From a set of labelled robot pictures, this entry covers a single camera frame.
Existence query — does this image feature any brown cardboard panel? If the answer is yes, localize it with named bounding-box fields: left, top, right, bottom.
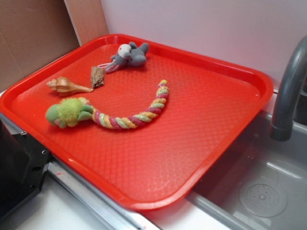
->
left=0, top=0, right=79, bottom=91

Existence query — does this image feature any grey plush elephant toy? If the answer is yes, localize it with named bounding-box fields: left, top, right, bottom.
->
left=105, top=42, right=149, bottom=73

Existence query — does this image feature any grey plastic sink basin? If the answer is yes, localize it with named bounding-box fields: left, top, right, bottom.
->
left=187, top=112, right=307, bottom=230

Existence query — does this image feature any metal rail strip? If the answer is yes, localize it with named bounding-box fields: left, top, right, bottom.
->
left=0, top=112, right=154, bottom=230

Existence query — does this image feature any small brown cone shell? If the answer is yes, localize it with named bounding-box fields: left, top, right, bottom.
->
left=91, top=67, right=105, bottom=88

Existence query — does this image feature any grey plastic faucet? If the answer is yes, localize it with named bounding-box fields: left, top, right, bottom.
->
left=270, top=36, right=307, bottom=141

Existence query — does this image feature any red plastic tray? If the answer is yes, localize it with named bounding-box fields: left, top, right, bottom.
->
left=0, top=34, right=273, bottom=211

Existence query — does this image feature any orange striped conch shell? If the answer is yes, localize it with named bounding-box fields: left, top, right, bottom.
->
left=46, top=77, right=93, bottom=97

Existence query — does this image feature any green plush rope toy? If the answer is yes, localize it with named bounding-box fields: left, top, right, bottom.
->
left=45, top=80, right=169, bottom=130

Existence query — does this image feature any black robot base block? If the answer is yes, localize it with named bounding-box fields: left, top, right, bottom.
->
left=0, top=122, right=50, bottom=222

